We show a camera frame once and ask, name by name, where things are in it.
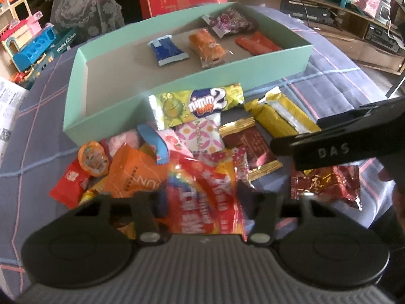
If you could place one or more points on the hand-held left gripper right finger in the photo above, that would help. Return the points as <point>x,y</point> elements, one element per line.
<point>244,200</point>

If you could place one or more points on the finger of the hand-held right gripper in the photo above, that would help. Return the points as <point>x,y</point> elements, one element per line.
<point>364,114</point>
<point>332,153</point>

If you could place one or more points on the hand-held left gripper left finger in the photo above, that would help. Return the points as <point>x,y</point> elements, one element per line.
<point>162,204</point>

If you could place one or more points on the large red rainbow candy bag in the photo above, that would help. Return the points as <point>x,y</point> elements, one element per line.
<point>202,202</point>

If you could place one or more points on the red packet with white characters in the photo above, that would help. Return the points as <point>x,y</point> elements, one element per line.
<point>68,183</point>

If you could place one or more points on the teal cardboard box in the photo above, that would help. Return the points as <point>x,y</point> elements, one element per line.
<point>120,76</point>

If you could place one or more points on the person's right hand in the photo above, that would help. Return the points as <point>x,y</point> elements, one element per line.
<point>386,174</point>

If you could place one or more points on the red gold foil packet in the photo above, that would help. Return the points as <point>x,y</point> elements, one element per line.
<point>329,183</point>

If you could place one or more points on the dark red gold-edged packet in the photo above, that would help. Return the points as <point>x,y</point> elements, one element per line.
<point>250,145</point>

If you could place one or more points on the blue white strip packet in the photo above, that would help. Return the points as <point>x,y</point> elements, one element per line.
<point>155,144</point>

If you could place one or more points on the pink cherry print packet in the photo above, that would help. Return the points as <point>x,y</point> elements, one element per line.
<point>172,142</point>

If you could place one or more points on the gold yellow wafer packet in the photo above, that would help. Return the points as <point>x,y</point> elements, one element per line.
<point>281,114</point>

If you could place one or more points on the plain yellow snack packet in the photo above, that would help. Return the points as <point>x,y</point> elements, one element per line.
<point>88,195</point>

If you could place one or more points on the pink speckled snack packet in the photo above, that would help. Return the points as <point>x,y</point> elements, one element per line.
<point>121,141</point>

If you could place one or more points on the wooden cabinet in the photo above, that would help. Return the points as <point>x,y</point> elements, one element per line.
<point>354,38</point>

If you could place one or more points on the black stereo device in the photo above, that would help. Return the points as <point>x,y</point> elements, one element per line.
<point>381,38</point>

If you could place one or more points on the orange jelly cup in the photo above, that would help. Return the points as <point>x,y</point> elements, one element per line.
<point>93,160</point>

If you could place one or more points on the yellow green lollipop packet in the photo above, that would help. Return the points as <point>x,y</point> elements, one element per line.
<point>189,104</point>

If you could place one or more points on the black flat shelf device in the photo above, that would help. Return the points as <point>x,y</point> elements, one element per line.
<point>303,11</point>

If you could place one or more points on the flat red snack packet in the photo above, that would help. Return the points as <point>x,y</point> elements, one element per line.
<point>258,44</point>

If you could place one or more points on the purple plaid blanket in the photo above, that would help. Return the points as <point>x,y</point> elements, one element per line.
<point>38,126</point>

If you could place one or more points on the blue white snack packet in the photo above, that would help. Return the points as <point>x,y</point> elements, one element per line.
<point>167,50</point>

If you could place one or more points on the orange crinkled snack packet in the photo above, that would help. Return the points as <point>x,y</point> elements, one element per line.
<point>205,47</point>

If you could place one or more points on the purple patterned candy packet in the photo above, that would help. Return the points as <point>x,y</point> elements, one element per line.
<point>231,22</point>

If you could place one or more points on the blue toy tray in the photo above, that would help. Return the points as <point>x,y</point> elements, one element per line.
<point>34,49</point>

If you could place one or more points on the grey lace cloth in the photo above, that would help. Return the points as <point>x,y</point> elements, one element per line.
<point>85,3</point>

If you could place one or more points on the pink cream toy kitchen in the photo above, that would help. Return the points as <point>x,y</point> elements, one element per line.
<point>19,28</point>

